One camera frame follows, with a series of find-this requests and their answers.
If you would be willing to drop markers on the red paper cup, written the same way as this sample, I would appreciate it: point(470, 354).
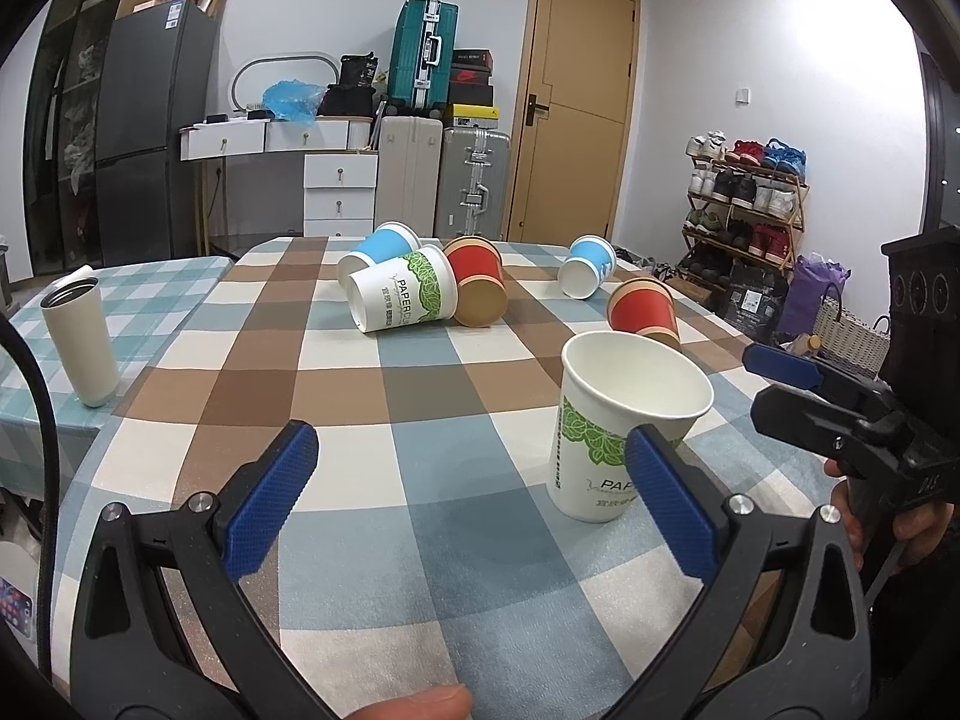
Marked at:
point(644, 306)
point(478, 272)

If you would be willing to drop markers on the purple bag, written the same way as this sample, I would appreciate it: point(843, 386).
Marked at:
point(813, 277)

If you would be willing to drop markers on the stack of shoe boxes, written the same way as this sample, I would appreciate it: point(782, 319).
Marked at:
point(471, 92)

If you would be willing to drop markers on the blue paper cup right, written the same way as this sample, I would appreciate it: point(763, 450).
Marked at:
point(590, 261)

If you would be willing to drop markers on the beige tumbler mug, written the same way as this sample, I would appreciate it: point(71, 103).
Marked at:
point(73, 311)

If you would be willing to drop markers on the dark glass cabinet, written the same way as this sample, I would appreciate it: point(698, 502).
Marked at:
point(60, 191)

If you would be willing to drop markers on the red paper cup near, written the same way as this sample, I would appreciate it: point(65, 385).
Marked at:
point(644, 306)

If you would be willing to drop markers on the blue paper cup left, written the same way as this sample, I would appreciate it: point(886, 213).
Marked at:
point(389, 240)

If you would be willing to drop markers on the teal suitcase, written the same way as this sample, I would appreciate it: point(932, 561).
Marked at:
point(421, 58)

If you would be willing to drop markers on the person right hand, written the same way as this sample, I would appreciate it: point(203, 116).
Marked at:
point(919, 530)

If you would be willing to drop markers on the wooden door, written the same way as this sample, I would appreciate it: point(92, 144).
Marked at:
point(572, 118)

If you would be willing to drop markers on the white desk with drawers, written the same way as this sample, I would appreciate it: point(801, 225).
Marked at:
point(258, 138)

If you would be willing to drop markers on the silver suitcase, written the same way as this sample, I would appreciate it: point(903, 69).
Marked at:
point(472, 183)

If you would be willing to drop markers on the beige suitcase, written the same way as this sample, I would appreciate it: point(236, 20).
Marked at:
point(408, 157)

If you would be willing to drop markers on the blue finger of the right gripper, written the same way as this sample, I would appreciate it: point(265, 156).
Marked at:
point(777, 365)
point(810, 419)

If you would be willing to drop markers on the woven basket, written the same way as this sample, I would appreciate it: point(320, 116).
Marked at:
point(849, 343)

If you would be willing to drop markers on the blue paper cup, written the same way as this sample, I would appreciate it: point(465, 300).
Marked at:
point(590, 261)
point(389, 240)

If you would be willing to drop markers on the person left hand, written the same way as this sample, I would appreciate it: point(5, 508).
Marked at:
point(447, 702)

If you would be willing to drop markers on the wooden shoe rack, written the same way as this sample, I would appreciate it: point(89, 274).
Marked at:
point(746, 207)

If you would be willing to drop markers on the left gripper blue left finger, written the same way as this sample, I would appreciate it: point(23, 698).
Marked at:
point(238, 525)

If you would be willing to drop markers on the black bag on desk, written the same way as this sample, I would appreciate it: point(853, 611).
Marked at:
point(353, 94)

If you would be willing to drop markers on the red paper cup far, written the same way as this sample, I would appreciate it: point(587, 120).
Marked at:
point(478, 272)

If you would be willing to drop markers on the white drawer cabinet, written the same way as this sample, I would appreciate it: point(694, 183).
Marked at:
point(338, 191)

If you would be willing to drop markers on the smartphone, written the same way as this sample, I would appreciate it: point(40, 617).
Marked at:
point(17, 609)

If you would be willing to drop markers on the plaid tablecloth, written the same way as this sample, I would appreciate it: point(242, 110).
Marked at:
point(424, 549)

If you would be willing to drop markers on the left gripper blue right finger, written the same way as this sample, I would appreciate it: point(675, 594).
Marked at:
point(703, 528)

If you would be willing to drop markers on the white green paper cup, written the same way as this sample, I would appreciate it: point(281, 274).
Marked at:
point(613, 382)
point(418, 287)

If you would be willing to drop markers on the blue plastic bag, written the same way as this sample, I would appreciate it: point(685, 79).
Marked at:
point(293, 101)

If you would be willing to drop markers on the black refrigerator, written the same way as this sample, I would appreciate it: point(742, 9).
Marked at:
point(153, 84)

